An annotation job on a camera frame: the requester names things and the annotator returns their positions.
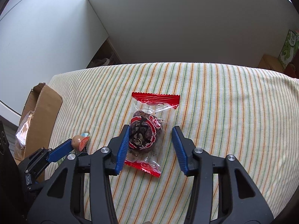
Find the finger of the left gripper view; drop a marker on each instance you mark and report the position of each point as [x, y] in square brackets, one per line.
[59, 152]

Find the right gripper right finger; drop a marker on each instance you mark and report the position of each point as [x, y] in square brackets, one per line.
[222, 191]

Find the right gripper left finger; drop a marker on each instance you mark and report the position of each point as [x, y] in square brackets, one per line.
[79, 190]

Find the brown egg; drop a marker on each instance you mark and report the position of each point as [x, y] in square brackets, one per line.
[78, 142]

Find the sliced bread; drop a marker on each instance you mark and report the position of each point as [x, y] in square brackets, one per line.
[22, 131]

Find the red clear date snack packet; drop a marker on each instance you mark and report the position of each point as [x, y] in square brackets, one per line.
[147, 129]

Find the cardboard box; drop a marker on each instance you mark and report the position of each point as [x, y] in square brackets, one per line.
[45, 103]

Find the striped tablecloth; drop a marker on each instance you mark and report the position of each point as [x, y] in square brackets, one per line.
[247, 112]

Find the green box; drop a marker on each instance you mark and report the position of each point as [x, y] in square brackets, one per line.
[289, 48]

